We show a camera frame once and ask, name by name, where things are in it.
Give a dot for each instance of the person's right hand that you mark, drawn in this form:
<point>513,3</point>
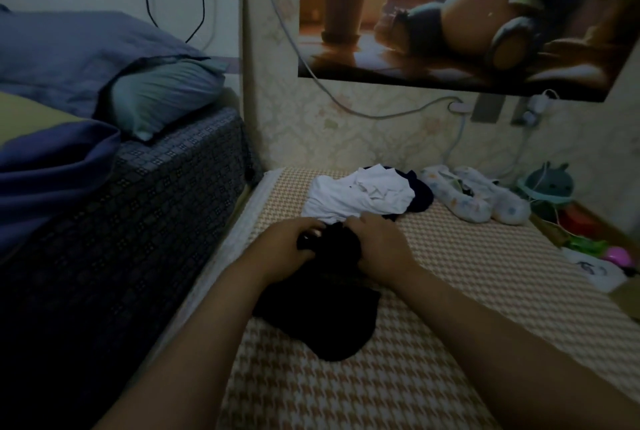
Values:
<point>385,246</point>

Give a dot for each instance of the person's left hand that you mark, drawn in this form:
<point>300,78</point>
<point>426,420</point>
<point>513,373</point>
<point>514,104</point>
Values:
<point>282,250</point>

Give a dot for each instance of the white polo shirt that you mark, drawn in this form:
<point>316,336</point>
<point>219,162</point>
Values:
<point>355,194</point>

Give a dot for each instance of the black tree print t-shirt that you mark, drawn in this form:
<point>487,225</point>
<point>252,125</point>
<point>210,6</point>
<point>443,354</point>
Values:
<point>420,192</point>

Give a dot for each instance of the black garment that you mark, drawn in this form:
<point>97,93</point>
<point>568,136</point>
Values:
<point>325,315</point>

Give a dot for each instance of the white printed slipper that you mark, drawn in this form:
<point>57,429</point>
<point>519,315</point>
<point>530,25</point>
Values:
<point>500,200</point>
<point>460,194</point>

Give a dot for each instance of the person's right forearm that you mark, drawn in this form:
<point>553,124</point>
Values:
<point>520,355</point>

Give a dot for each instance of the person's left forearm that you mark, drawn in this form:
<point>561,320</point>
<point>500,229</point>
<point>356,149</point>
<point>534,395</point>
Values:
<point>180,365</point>

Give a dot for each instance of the dark patterned bed cover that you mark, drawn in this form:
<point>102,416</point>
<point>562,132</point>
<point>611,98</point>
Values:
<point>120,254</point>

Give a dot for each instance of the teal round bunny lamp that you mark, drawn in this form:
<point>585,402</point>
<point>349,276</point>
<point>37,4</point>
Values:
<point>546,184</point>

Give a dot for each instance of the grey-green pillow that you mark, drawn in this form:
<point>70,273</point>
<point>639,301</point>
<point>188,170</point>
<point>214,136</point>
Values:
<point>165,94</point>

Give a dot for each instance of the green toy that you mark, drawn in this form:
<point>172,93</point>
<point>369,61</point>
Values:
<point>588,244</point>

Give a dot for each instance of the white charger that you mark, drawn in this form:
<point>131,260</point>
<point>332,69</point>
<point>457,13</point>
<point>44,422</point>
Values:
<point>538,106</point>

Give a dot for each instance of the white printed card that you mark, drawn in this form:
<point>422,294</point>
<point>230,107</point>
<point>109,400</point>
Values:
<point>595,273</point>

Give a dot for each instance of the pink ball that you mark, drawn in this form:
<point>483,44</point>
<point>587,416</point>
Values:
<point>617,256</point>

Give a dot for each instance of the blue folded blanket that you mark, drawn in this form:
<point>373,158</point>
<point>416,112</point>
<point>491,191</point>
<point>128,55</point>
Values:
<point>50,180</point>

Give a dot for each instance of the wooden bedside tray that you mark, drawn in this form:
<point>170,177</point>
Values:
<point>630,300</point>

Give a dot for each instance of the blue pillow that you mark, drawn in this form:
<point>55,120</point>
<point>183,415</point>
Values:
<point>80,54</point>

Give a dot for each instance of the yellow-green cushion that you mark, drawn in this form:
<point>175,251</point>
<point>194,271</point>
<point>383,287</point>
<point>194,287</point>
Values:
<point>35,114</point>

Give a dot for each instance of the white wall plug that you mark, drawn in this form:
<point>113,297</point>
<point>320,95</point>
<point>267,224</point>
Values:
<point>459,105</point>

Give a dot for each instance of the grey wall socket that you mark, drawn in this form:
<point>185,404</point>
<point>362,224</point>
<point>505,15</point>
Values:
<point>487,107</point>

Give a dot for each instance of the cartoon bear wall poster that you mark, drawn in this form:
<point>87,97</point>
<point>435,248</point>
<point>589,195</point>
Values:
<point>470,14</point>

